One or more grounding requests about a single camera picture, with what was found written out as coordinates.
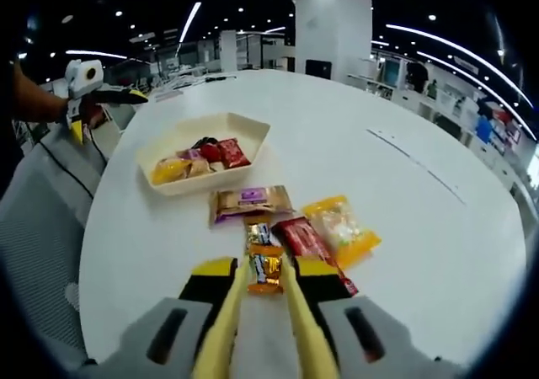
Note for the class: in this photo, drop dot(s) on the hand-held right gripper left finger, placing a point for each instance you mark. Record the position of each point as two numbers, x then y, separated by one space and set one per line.
168 337

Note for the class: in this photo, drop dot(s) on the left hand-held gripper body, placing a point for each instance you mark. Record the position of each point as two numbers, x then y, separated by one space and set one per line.
82 78

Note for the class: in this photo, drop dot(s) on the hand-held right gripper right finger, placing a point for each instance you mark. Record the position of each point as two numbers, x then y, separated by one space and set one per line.
366 337

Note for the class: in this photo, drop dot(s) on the yellow snack packet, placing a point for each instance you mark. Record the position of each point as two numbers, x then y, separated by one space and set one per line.
343 227
168 172

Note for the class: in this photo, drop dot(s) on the small purple snack packet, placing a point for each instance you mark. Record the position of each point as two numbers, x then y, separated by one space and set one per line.
189 155

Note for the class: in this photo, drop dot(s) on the black snack packet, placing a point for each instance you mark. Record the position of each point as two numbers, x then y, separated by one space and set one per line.
205 142

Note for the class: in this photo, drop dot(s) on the small red snack packet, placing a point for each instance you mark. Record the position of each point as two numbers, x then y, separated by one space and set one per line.
209 151

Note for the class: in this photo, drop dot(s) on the beige snack packet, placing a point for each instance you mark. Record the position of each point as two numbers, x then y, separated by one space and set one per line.
199 168

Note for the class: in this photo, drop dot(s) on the orange snack packet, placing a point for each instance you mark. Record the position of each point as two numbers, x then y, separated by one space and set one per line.
265 269

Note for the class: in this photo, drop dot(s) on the cream hexagonal container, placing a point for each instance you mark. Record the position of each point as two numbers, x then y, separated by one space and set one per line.
244 124

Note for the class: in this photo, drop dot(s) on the small gold snack bar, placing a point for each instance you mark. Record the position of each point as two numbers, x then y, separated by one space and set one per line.
257 233

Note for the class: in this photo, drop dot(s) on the purple gold snack packet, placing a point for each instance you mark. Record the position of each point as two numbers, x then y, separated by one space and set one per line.
252 204

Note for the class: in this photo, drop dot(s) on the person's left hand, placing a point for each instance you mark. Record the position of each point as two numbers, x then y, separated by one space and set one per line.
96 115

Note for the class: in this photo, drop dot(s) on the paper sheets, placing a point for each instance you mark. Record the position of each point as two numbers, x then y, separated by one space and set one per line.
170 94

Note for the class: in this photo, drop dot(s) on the black tool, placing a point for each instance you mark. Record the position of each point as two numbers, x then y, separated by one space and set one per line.
221 77

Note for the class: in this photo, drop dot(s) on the grey mesh office chair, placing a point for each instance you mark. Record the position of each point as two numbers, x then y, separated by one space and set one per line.
38 248

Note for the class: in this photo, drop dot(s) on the blue box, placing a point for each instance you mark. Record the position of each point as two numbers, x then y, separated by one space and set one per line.
483 127

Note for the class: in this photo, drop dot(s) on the teal computer monitor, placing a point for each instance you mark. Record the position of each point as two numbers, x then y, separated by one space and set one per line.
390 72

